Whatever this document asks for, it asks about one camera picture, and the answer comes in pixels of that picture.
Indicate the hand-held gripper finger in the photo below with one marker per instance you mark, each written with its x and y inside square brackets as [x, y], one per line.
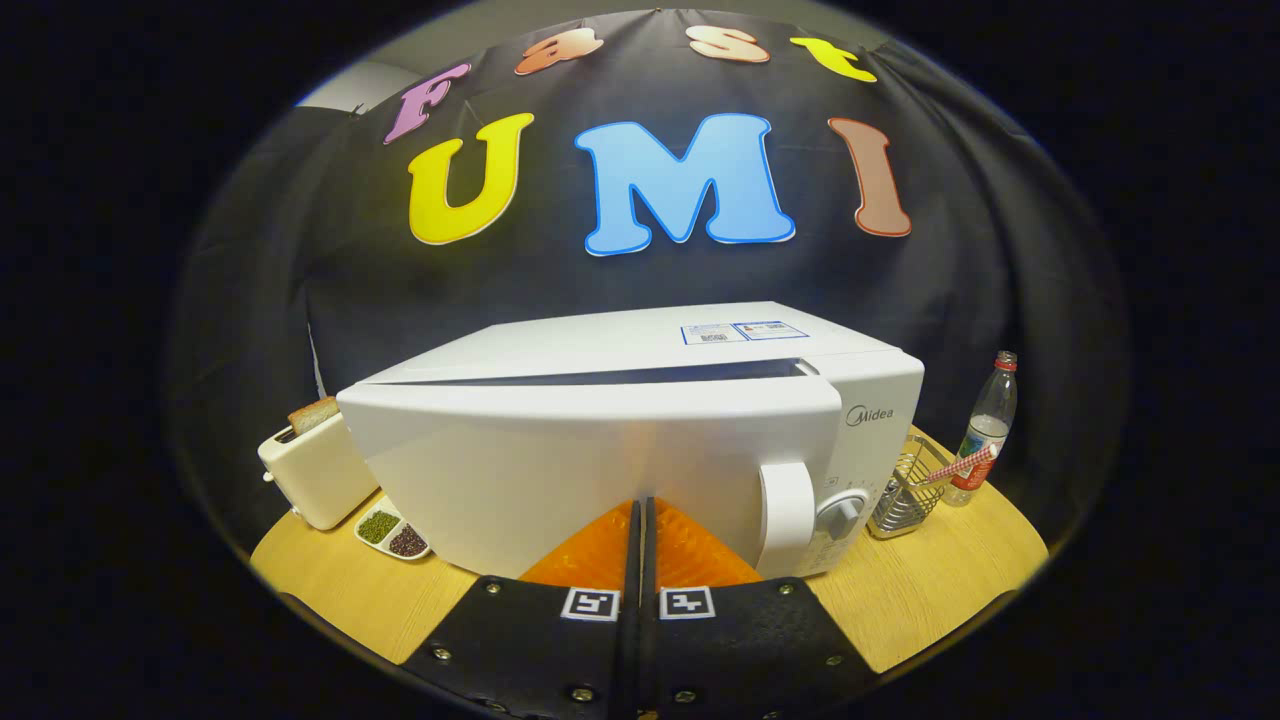
[630, 660]
[650, 660]

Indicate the white microwave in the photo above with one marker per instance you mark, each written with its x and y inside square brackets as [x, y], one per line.
[600, 450]

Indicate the white divided bean dish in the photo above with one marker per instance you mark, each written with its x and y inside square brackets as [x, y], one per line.
[385, 528]

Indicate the cream toaster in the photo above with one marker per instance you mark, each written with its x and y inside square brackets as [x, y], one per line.
[320, 480]

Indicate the red checked straw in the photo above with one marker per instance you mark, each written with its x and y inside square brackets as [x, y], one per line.
[960, 465]

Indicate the brown toast slice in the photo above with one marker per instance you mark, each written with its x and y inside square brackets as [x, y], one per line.
[312, 414]

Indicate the clear red label water bottle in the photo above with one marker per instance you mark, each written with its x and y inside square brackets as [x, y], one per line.
[985, 430]

